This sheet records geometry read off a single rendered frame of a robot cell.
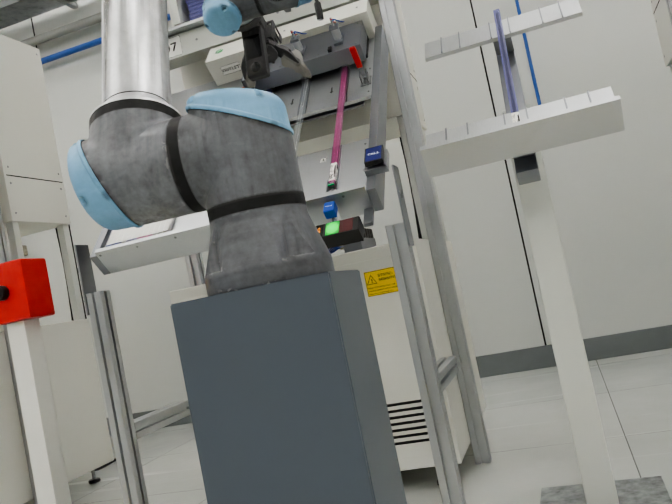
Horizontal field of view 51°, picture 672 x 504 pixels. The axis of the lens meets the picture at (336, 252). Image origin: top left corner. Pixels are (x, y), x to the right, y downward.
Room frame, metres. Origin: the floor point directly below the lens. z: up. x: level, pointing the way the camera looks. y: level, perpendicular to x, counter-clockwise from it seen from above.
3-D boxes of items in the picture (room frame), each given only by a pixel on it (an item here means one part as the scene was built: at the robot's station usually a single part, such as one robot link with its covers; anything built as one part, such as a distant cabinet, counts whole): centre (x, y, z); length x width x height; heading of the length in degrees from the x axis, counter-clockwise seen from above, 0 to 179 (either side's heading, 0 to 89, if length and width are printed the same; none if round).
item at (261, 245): (0.83, 0.08, 0.60); 0.15 x 0.15 x 0.10
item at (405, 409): (2.15, 0.05, 0.31); 0.70 x 0.65 x 0.62; 73
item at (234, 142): (0.83, 0.09, 0.72); 0.13 x 0.12 x 0.14; 81
